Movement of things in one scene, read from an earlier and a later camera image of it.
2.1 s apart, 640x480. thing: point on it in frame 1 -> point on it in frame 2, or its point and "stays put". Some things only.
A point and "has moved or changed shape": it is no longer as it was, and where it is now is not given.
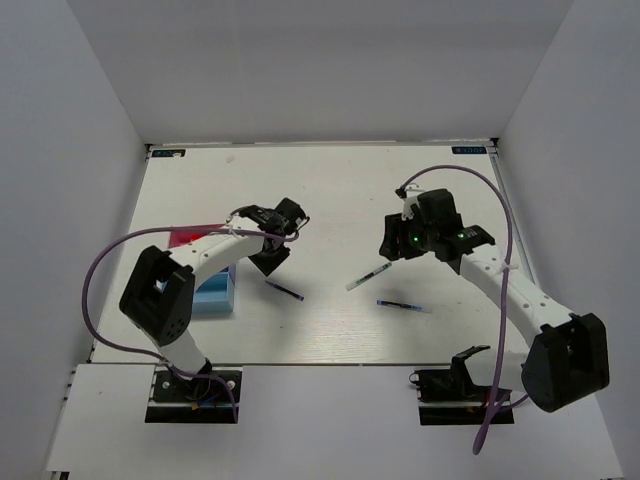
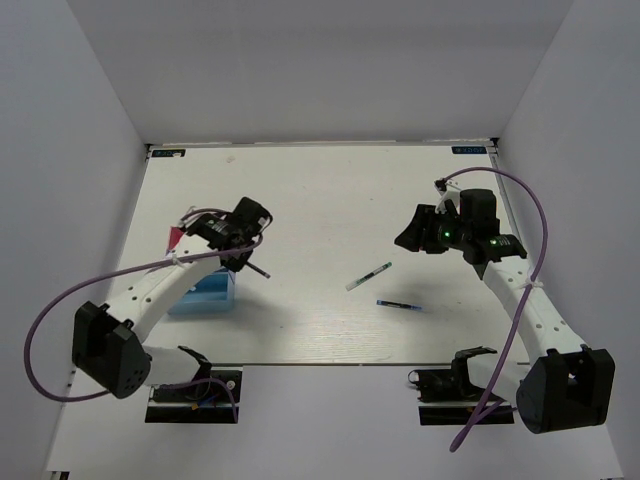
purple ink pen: x=286 y=290 has moved or changed shape
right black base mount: x=451 y=396 stays put
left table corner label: x=168 y=153 stays put
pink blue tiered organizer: x=215 y=294 stays put
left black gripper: x=268 y=266 -> x=238 y=266
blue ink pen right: x=399 y=305 stays put
